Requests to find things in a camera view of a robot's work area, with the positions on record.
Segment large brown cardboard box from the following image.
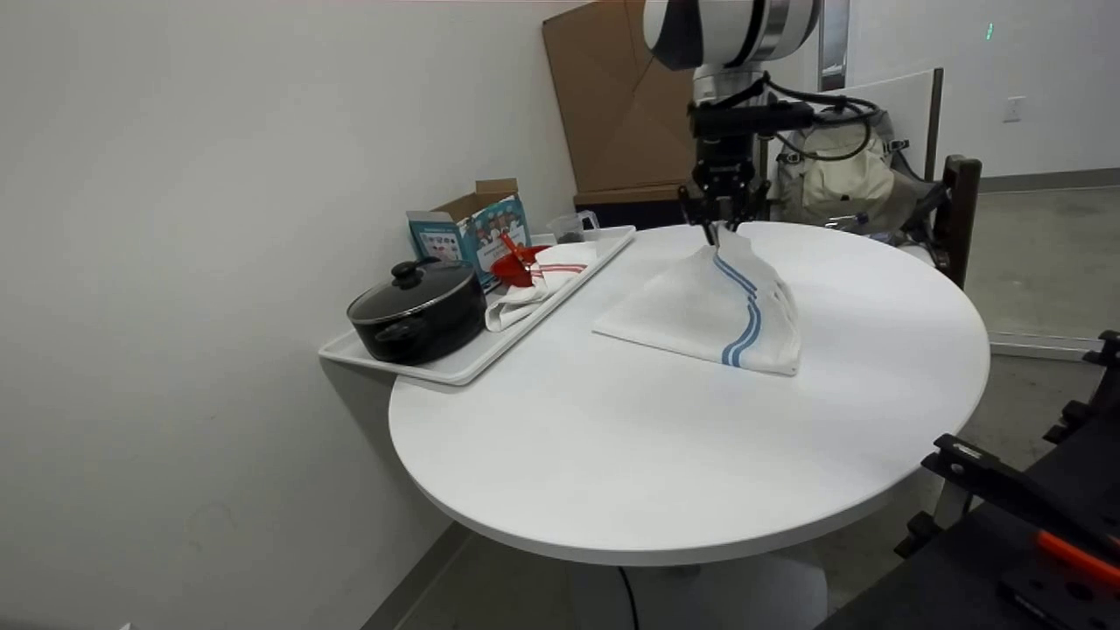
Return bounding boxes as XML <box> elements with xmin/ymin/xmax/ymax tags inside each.
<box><xmin>539</xmin><ymin>0</ymin><xmax>702</xmax><ymax>212</ymax></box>

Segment black perforated breadboard table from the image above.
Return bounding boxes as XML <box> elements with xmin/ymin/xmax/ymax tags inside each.
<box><xmin>816</xmin><ymin>346</ymin><xmax>1120</xmax><ymax>630</ymax></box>

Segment white rectangular tray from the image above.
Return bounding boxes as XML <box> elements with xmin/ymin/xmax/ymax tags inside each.
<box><xmin>316</xmin><ymin>220</ymin><xmax>640</xmax><ymax>389</ymax></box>

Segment black clamp with orange handle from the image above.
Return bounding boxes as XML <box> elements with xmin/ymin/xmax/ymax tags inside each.
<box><xmin>920</xmin><ymin>432</ymin><xmax>1120</xmax><ymax>592</ymax></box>

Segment dark wooden chair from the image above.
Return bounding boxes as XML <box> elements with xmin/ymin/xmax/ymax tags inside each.
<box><xmin>897</xmin><ymin>154</ymin><xmax>987</xmax><ymax>292</ymax></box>

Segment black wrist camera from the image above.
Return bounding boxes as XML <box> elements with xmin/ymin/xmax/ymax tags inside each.
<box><xmin>682</xmin><ymin>103</ymin><xmax>819</xmax><ymax>139</ymax></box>

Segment white board panel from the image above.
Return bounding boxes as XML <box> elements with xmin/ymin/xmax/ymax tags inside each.
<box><xmin>862</xmin><ymin>62</ymin><xmax>947</xmax><ymax>180</ymax></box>

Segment white towel with red stripes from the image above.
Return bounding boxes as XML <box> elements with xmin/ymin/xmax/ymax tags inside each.
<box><xmin>484</xmin><ymin>238</ymin><xmax>603</xmax><ymax>335</ymax></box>

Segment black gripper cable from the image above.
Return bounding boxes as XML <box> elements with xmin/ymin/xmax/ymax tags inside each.
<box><xmin>761</xmin><ymin>75</ymin><xmax>887</xmax><ymax>168</ymax></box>

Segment blue printed carton box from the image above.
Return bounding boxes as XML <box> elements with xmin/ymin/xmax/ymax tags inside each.
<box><xmin>406</xmin><ymin>174</ymin><xmax>534</xmax><ymax>294</ymax></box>

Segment white towel with blue stripes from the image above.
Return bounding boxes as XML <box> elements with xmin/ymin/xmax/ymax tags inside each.
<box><xmin>592</xmin><ymin>224</ymin><xmax>803</xmax><ymax>381</ymax></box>

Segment red plastic utensil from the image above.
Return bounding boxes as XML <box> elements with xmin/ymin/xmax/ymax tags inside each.
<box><xmin>485</xmin><ymin>238</ymin><xmax>551</xmax><ymax>292</ymax></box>

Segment beige backpack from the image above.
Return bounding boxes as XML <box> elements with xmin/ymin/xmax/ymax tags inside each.
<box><xmin>772</xmin><ymin>108</ymin><xmax>939</xmax><ymax>238</ymax></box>

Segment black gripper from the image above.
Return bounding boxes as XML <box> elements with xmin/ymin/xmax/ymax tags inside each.
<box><xmin>680</xmin><ymin>129</ymin><xmax>772</xmax><ymax>249</ymax></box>

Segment black pot with lid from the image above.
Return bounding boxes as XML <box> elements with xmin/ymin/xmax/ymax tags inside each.
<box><xmin>343</xmin><ymin>255</ymin><xmax>491</xmax><ymax>368</ymax></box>

